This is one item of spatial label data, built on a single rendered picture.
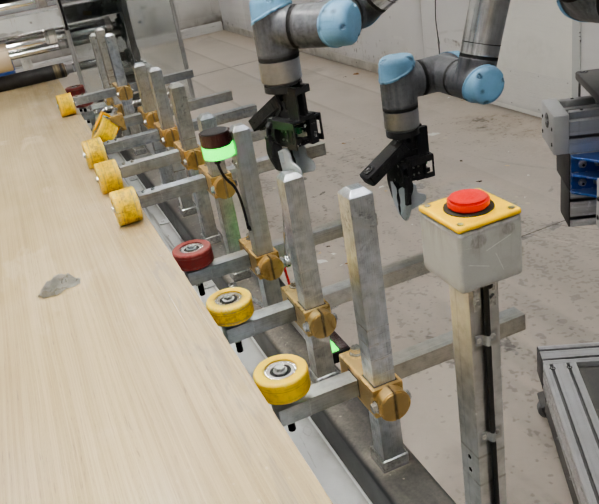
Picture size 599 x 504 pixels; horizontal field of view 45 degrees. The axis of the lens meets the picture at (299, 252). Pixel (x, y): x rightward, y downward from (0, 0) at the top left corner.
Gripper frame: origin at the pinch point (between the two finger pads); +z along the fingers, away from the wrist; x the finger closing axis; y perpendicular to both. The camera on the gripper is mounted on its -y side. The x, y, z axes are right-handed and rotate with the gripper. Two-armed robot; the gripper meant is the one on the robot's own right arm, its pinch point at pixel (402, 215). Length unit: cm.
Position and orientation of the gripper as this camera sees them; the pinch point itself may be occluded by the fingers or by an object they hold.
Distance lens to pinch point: 166.6
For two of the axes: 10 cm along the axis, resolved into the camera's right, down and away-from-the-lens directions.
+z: 1.6, 8.9, 4.4
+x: -3.8, -3.5, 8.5
